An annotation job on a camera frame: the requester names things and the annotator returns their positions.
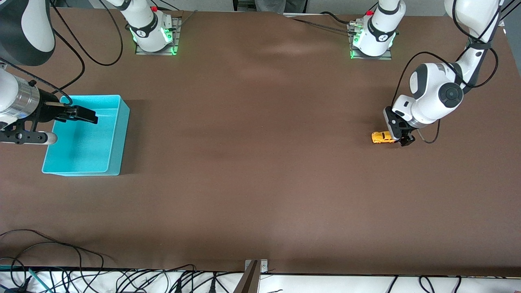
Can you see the person in grey clothes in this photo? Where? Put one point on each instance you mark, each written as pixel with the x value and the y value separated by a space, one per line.
pixel 281 5

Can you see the yellow toy beetle car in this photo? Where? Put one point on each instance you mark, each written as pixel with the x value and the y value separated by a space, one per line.
pixel 381 137

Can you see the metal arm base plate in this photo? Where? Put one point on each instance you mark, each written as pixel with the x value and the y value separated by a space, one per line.
pixel 386 56
pixel 173 40

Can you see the grey camera pole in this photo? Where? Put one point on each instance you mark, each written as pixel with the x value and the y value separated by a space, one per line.
pixel 248 283

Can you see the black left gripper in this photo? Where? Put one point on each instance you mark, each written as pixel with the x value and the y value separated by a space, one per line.
pixel 406 134

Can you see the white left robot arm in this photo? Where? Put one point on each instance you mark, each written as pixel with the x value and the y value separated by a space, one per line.
pixel 431 89

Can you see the small metal mounting bracket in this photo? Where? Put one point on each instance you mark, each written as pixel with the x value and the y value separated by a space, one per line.
pixel 264 265

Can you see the turquoise plastic bin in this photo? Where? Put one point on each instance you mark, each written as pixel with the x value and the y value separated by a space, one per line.
pixel 85 150

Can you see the black power plug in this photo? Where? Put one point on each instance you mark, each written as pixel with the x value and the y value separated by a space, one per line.
pixel 177 287
pixel 212 286

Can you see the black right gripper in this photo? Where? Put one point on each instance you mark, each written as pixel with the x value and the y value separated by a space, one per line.
pixel 49 110

